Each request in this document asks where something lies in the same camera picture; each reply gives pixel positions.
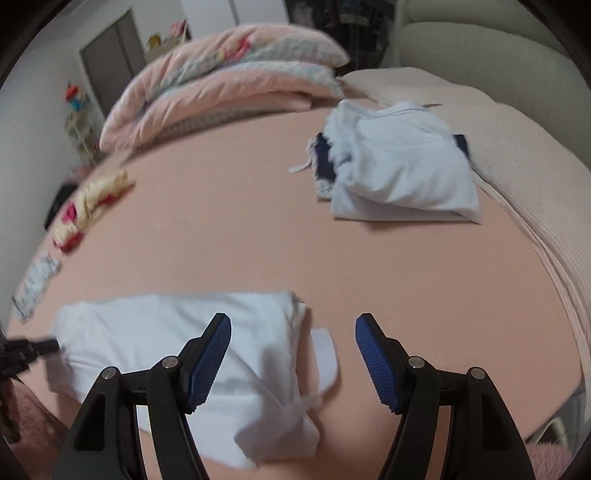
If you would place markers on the cream and magenta garment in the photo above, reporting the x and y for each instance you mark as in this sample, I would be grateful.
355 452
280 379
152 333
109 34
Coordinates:
99 194

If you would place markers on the person's left forearm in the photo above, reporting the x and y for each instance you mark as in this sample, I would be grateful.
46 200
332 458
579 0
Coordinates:
39 415

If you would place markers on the dark glass wardrobe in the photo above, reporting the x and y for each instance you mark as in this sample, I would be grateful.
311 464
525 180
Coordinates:
341 32

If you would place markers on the folded white garment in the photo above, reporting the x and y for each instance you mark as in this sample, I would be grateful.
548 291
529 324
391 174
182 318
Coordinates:
406 166

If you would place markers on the red and blue wall plush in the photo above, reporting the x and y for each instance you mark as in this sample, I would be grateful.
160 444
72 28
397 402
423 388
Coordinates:
76 97

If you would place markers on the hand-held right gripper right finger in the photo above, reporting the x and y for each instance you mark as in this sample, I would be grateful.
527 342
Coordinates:
374 364

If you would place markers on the grey door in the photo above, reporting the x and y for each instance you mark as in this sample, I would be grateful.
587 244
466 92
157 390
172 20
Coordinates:
111 50

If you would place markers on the grey-green padded headboard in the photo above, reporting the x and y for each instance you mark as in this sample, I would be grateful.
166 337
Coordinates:
485 50

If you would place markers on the bed with pink sheet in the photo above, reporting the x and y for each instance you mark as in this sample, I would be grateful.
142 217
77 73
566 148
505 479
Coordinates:
231 230

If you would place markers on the light blue patterned garment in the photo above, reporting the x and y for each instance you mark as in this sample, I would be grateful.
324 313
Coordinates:
37 286

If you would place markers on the folded pink quilt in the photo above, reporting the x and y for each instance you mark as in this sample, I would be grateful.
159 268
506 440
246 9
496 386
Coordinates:
207 87

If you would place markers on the white shelf rack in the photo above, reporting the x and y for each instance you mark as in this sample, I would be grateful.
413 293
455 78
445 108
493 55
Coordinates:
85 136

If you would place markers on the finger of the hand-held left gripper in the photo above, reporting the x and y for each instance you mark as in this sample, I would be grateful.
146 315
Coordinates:
41 347

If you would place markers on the black bag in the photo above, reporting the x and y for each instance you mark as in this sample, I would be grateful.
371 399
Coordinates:
60 205

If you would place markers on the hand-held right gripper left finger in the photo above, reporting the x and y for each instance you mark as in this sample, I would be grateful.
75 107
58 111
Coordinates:
212 360

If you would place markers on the pink fluffy robe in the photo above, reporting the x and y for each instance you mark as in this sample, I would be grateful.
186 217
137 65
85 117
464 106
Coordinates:
554 454

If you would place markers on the white garment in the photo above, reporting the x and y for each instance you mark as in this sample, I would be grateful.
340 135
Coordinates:
406 166
161 323

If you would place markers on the white cabinet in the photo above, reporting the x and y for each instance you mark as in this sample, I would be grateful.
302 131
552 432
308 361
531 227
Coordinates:
231 14

